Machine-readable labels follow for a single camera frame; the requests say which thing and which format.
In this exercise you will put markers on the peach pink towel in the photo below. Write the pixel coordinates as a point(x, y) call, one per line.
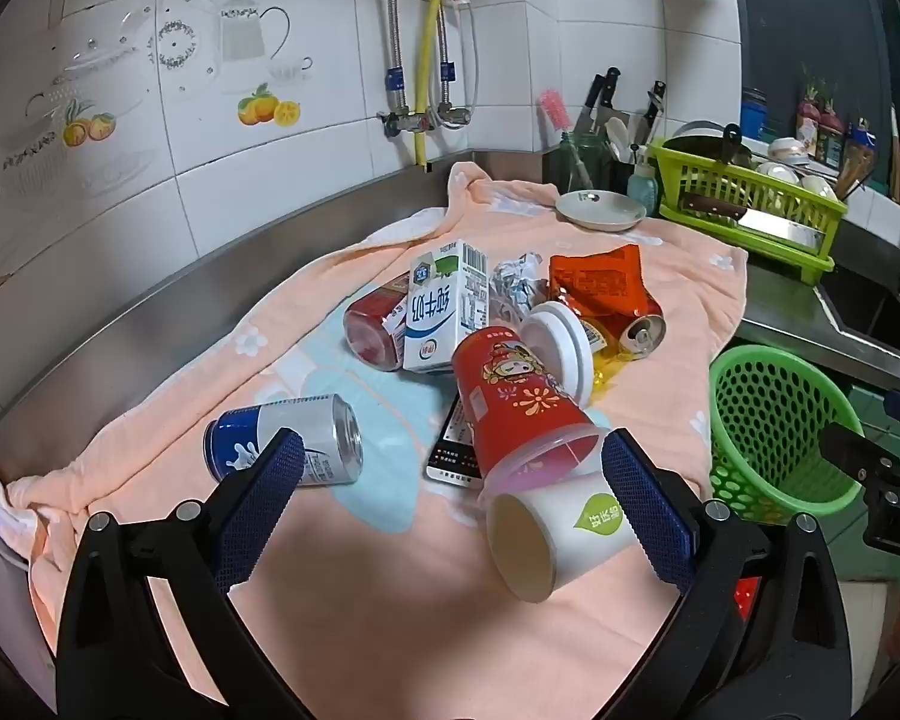
point(378, 598)

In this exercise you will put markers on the red gold drink can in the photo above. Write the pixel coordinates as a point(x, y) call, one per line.
point(374, 325)

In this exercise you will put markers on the green dish rack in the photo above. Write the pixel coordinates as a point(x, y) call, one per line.
point(746, 186)

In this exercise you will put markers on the teal small bottle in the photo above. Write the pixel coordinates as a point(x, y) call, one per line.
point(643, 186)

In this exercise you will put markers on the white paper cup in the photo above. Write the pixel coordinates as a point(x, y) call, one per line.
point(547, 537)

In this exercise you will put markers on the silver wrapper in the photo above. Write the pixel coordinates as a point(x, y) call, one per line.
point(516, 287)

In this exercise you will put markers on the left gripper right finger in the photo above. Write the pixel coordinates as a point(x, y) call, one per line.
point(758, 630)

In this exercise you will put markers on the red cola can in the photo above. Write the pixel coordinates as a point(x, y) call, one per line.
point(644, 333)

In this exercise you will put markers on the orange red snack bag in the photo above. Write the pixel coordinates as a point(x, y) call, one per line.
point(600, 285)

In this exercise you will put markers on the black white box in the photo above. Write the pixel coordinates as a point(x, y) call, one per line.
point(452, 460)

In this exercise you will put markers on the white ceramic plate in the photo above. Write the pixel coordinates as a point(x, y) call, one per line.
point(600, 210)

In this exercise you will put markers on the white round lid container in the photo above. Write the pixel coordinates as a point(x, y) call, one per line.
point(556, 337)

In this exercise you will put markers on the dark green utensil holder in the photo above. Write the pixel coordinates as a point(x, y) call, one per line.
point(589, 160)

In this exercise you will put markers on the green perforated trash basket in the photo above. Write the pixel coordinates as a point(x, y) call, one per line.
point(767, 410)

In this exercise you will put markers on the yellow plastic wrapper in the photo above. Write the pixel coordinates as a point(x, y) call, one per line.
point(608, 356)

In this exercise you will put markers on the blue white milk carton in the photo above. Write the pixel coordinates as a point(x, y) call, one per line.
point(448, 298)

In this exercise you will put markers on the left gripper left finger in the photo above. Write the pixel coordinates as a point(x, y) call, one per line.
point(114, 658)

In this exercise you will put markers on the metal braided water pipe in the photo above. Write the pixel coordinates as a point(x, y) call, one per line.
point(399, 117)

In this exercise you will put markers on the pink bottle brush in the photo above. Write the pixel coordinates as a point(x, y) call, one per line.
point(555, 109)

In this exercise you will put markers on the black wok pan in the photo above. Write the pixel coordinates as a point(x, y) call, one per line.
point(723, 143)

